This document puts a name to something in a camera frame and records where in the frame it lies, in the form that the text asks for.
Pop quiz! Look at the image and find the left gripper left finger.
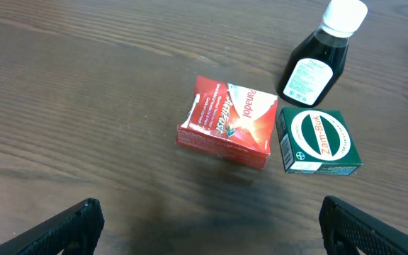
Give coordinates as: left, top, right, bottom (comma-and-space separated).
0, 198, 105, 255

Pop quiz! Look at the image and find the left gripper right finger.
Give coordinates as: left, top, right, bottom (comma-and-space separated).
319, 195, 408, 255

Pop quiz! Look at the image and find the green Zam-Buk box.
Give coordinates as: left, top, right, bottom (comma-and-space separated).
276, 107, 363, 176

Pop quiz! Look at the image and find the red Panadol box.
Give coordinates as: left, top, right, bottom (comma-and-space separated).
176, 76, 278, 169

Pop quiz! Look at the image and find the dark bottle white cap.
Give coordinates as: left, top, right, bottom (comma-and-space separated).
276, 0, 368, 108

